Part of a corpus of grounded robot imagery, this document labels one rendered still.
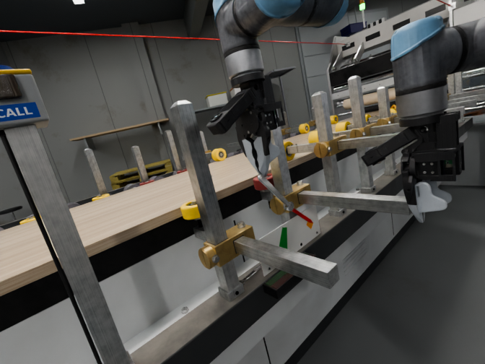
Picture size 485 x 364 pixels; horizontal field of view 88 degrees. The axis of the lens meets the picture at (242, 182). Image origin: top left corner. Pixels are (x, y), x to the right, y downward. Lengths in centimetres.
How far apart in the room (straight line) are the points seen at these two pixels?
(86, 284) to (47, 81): 558
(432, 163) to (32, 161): 64
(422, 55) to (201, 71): 532
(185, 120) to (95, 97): 521
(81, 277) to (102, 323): 9
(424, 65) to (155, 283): 77
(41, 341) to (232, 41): 74
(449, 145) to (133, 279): 75
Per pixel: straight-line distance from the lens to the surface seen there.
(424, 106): 54
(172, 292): 82
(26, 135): 47
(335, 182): 92
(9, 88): 45
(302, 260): 47
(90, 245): 70
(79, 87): 581
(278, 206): 71
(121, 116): 559
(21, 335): 76
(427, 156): 55
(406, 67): 54
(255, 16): 50
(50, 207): 47
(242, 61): 54
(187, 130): 53
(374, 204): 64
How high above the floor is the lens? 108
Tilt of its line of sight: 12 degrees down
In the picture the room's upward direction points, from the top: 13 degrees counter-clockwise
